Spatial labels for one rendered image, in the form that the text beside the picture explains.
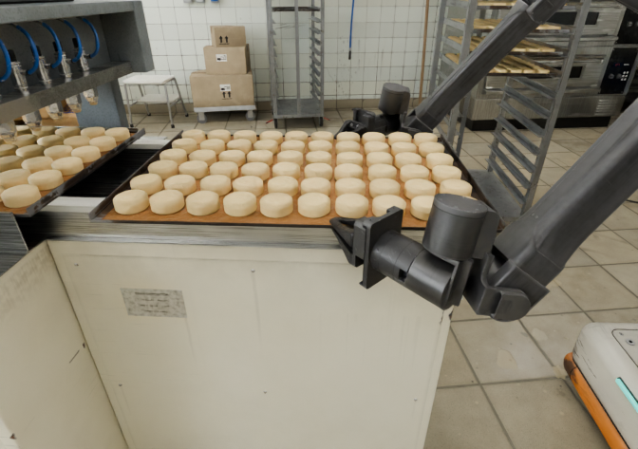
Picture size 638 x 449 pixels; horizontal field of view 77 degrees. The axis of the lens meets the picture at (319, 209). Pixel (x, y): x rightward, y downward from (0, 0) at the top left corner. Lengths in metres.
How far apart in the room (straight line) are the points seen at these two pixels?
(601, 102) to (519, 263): 4.33
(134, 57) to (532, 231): 0.96
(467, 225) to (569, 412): 1.27
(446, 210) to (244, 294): 0.41
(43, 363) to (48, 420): 0.11
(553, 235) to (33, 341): 0.77
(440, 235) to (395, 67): 4.40
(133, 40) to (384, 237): 0.82
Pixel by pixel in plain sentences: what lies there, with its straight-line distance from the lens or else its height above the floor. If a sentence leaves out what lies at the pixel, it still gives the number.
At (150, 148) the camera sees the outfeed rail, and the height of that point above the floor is 0.89.
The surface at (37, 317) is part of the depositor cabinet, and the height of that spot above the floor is 0.73.
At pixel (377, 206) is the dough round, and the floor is 0.92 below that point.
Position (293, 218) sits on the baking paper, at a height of 0.90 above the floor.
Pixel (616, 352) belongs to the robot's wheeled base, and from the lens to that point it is 1.51.
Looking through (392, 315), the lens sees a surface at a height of 0.70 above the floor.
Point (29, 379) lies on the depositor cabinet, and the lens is 0.83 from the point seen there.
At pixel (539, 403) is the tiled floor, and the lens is 1.64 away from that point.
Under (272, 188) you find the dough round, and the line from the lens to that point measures 0.65.
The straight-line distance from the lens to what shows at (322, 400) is 0.91.
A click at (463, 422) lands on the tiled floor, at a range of 1.50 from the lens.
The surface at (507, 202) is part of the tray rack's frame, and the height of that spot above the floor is 0.15.
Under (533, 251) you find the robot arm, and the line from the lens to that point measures 0.49.
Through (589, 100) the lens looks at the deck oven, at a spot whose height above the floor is 0.28.
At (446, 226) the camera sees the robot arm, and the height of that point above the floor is 0.98.
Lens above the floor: 1.20
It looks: 29 degrees down
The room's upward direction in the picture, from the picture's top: straight up
